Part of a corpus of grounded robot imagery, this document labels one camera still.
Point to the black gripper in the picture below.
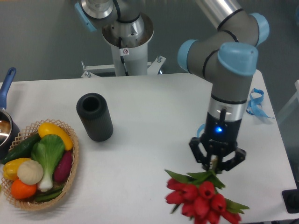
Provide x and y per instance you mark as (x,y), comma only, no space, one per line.
(218,139)

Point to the red tulip bouquet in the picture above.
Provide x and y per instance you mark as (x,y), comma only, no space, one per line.
(198,197)

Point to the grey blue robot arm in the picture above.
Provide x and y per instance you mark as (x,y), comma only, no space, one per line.
(227,60)

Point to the dark grey ribbed vase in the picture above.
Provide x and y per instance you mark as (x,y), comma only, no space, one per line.
(94,114)

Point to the curled blue tape strip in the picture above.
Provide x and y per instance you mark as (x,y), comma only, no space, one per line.
(200,130)

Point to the tangled blue ribbon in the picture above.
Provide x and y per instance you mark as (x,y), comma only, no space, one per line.
(254,106)

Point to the black device at edge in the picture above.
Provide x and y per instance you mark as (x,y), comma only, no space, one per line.
(291,200)

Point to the white object right edge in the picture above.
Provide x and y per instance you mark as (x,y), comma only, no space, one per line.
(291,105)

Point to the purple sweet potato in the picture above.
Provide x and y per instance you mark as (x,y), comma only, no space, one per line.
(63,169)

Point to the green bok choy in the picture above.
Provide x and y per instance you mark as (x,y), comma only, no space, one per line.
(48,152)

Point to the green bean pods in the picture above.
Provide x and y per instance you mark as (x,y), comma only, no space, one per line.
(49,195)

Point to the white garlic bulb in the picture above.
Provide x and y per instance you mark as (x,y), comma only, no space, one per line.
(30,172)

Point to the woven wicker basket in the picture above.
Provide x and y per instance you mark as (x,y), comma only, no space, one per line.
(29,204)

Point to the green cucumber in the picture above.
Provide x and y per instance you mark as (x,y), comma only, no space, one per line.
(22,150)

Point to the orange fruit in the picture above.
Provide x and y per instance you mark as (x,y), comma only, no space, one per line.
(20,190)

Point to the yellow bell pepper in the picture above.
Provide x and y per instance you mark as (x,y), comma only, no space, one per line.
(10,168)

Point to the white metal base frame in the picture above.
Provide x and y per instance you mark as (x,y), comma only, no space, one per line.
(153,68)

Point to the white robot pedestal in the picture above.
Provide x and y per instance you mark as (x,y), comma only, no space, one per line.
(129,45)

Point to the blue handled saucepan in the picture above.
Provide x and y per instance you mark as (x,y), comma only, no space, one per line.
(8,129)

